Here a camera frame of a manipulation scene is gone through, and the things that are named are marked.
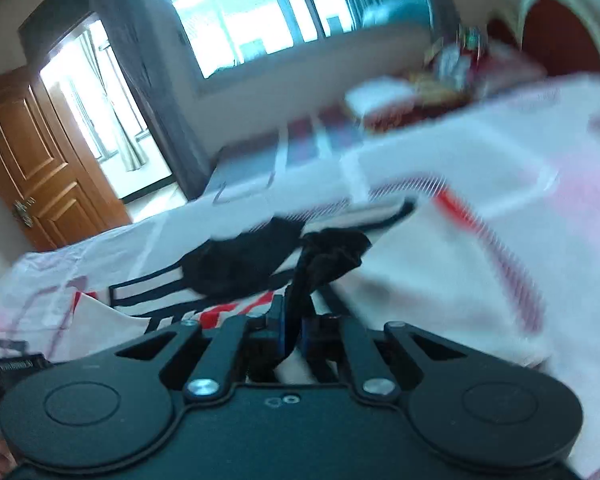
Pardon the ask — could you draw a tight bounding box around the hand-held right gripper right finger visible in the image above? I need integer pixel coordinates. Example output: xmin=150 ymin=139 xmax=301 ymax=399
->
xmin=300 ymin=311 xmax=468 ymax=396

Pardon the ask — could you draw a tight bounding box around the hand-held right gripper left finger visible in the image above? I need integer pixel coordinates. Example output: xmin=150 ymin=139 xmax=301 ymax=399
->
xmin=112 ymin=294 xmax=287 ymax=402

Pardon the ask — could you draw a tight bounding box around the black garment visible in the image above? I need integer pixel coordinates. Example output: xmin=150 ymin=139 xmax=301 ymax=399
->
xmin=180 ymin=199 xmax=417 ymax=361

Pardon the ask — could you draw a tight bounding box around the black white red striped sweater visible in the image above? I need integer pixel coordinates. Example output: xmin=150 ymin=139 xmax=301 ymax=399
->
xmin=70 ymin=266 xmax=301 ymax=335

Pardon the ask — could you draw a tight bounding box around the grey striped bed sheet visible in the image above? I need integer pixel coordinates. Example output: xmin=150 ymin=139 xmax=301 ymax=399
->
xmin=202 ymin=105 xmax=381 ymax=207

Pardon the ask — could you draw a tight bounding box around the brown wooden door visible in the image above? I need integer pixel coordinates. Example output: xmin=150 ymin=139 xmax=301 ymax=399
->
xmin=0 ymin=67 xmax=133 ymax=253

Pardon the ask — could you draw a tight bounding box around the bed with patterned sheet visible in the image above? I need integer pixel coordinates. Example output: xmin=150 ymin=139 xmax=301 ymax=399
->
xmin=0 ymin=72 xmax=600 ymax=480

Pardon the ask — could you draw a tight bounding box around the folded white blanket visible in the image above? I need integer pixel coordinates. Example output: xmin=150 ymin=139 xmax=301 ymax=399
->
xmin=345 ymin=77 xmax=422 ymax=117

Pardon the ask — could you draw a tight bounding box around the red yellow patterned blanket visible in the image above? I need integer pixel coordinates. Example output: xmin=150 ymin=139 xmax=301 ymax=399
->
xmin=365 ymin=69 xmax=473 ymax=132

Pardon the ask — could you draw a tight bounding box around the white sheer curtain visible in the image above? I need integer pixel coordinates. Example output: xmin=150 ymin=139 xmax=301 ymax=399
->
xmin=74 ymin=30 xmax=149 ymax=172

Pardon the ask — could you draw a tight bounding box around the large window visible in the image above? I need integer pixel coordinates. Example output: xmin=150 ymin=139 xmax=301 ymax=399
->
xmin=145 ymin=0 xmax=433 ymax=82

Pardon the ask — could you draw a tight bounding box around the checkered striped pillow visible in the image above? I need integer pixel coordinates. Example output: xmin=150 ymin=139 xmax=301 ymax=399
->
xmin=425 ymin=35 xmax=548 ymax=98

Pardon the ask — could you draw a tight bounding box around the red white scalloped headboard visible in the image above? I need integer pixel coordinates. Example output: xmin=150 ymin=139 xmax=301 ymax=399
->
xmin=485 ymin=0 xmax=600 ymax=82

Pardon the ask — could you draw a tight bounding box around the metal door handle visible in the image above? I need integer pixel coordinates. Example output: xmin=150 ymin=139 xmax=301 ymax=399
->
xmin=11 ymin=198 xmax=37 ymax=229

